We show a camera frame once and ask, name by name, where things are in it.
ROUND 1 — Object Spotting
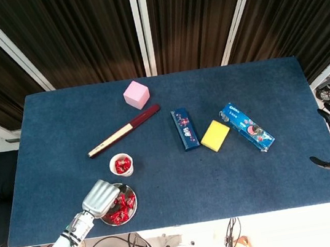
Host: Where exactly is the blue table cloth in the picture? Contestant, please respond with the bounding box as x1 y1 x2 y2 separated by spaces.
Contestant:
0 49 330 247

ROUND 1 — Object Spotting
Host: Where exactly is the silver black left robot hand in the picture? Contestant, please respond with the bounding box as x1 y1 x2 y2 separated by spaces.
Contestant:
77 174 133 222

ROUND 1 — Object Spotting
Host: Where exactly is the metal bowl of red candies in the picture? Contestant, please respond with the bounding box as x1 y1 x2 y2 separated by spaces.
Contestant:
95 180 141 229

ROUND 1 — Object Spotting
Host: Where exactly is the white paper cup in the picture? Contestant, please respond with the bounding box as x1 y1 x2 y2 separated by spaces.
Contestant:
108 151 136 179

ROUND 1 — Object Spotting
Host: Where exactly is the black cable tangle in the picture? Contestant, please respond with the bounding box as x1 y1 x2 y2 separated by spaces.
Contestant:
314 80 330 105

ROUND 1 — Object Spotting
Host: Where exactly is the yellow sponge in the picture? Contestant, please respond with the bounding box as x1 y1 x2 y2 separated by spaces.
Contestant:
197 117 234 155

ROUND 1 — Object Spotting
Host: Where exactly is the blue Oreo cookie box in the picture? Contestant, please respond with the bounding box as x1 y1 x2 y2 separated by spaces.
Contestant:
217 96 278 159

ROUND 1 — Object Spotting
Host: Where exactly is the dark red folded fan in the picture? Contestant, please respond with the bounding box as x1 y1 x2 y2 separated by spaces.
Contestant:
81 103 167 160

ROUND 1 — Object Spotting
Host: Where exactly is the dark blue printed box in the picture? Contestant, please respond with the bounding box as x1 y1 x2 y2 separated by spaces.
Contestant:
169 105 202 154

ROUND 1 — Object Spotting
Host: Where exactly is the pink cube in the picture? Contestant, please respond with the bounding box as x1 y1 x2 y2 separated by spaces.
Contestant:
120 77 153 112

